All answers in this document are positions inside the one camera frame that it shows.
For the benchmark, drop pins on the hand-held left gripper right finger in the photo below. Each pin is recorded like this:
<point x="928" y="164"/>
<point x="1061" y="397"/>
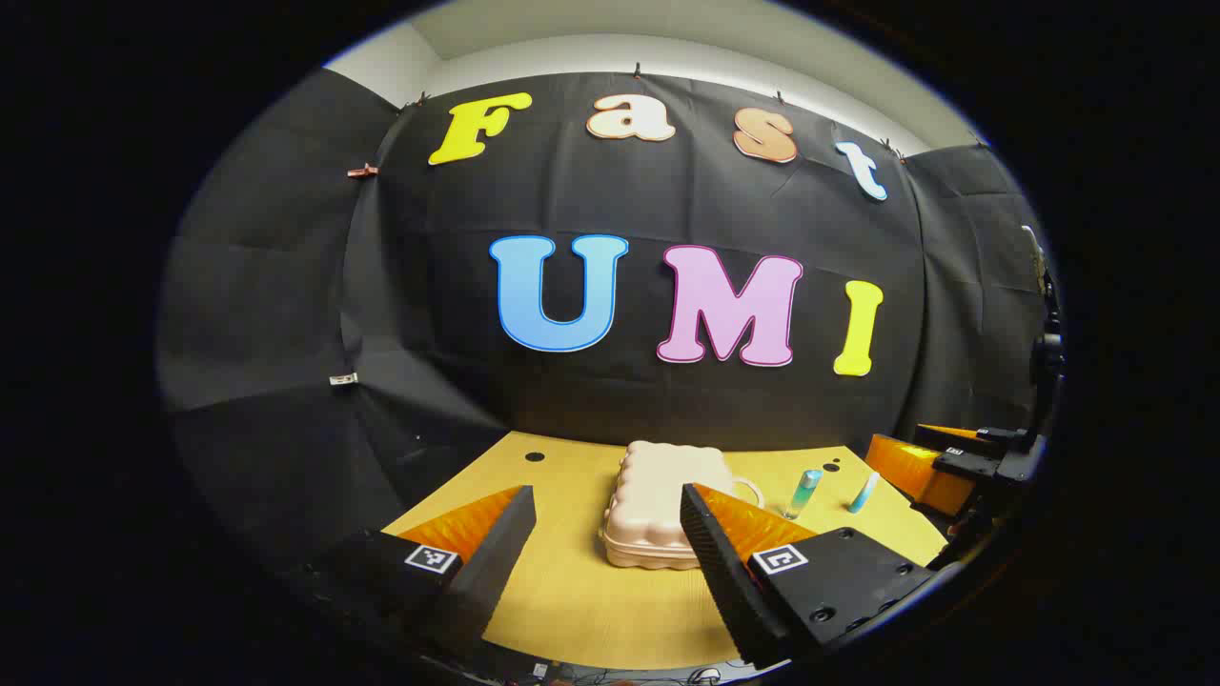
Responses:
<point x="724" y="572"/>

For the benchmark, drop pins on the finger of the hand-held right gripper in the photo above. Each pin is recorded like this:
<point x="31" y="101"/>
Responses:
<point x="982" y="462"/>
<point x="905" y="467"/>

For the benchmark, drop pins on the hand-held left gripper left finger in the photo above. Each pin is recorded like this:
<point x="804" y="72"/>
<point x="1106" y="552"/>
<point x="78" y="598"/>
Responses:
<point x="496" y="562"/>

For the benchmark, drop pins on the white blue skin care tube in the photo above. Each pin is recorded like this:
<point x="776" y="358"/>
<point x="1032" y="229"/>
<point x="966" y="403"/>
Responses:
<point x="864" y="494"/>

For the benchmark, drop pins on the blue skin care bottle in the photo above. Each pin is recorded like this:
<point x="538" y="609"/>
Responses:
<point x="803" y="494"/>

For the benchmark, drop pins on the black backdrop cloth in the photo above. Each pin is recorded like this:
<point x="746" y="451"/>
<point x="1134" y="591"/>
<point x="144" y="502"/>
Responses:
<point x="457" y="381"/>

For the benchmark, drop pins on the copper cloth clip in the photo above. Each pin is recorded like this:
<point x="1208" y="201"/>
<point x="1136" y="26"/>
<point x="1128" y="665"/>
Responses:
<point x="362" y="171"/>

